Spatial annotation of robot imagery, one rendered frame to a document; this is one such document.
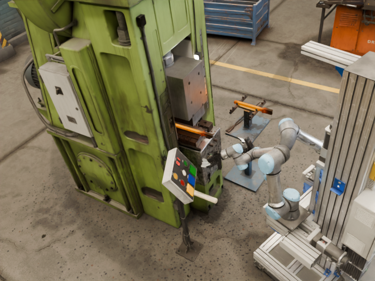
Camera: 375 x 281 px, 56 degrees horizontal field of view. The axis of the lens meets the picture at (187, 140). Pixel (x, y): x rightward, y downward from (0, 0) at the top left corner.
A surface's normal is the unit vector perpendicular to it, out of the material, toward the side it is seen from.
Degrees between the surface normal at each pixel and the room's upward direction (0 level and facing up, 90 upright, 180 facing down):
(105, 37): 89
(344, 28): 90
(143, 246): 0
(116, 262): 0
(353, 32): 92
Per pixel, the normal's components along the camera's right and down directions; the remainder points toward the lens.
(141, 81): -0.52, 0.60
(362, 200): -0.12, -0.74
